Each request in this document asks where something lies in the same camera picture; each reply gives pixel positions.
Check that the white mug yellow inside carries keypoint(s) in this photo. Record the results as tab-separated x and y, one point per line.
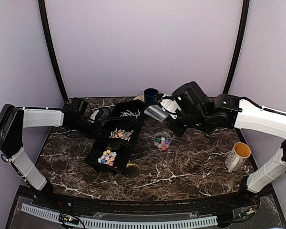
237	156

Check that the right black frame post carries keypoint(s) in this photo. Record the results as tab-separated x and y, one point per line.
238	46

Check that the clear plastic jar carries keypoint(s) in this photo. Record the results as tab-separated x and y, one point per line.
162	140

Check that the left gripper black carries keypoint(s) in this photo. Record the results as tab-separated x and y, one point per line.
95	133

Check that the beige ceramic plate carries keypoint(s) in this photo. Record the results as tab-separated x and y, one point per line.
139	97

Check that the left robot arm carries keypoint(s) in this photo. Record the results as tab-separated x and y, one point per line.
17	122

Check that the dark blue mug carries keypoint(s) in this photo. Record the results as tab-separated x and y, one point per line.
149	95

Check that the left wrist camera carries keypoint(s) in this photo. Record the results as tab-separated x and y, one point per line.
94	114

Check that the black frame post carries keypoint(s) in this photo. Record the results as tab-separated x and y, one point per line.
238	46
50	48

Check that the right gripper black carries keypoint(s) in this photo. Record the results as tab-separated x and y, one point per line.
178	130

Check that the gold jar lid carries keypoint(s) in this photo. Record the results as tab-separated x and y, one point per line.
132	171

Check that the metal scoop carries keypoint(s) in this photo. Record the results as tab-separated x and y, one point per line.
156	112

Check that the white slotted cable duct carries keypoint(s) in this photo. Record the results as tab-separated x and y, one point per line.
87	223

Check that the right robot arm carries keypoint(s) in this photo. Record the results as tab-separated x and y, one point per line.
190	107

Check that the left black frame post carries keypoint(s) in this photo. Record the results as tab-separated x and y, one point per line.
50	48

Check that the black three-compartment candy tray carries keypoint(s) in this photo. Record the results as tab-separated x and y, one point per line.
112	149

